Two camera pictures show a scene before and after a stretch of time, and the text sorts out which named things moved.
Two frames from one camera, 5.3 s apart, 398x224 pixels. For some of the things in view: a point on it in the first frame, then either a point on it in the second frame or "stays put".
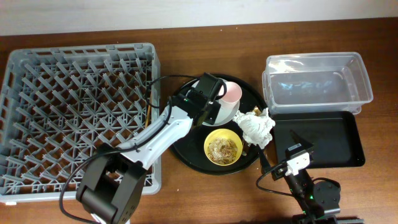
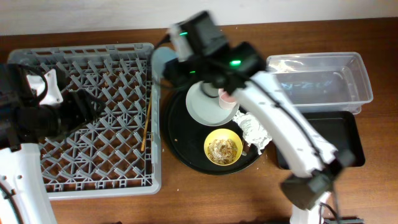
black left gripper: (212, 112) -> (78, 109)
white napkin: (256, 129) stays put
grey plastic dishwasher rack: (58, 104) stays put
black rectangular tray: (334, 134) stays put
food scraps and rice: (222, 150) stays put
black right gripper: (278, 172) -> (173, 72)
